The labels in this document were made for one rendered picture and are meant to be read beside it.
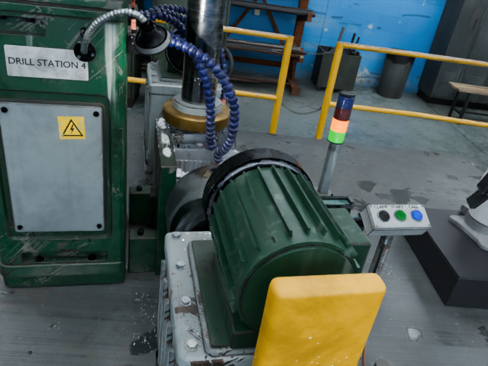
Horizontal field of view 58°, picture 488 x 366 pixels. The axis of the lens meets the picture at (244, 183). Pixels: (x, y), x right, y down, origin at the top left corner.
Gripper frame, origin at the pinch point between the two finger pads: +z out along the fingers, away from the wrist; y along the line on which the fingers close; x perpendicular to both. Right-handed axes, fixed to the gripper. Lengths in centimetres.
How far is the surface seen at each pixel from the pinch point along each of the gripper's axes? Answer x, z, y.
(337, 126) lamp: -48, 33, 13
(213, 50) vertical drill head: -35, -9, 67
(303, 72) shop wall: -389, 336, -150
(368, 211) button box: -1.9, 11.1, 25.4
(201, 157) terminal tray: -21, 15, 68
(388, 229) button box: 3.3, 11.4, 20.9
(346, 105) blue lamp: -52, 26, 12
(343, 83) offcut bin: -342, 304, -186
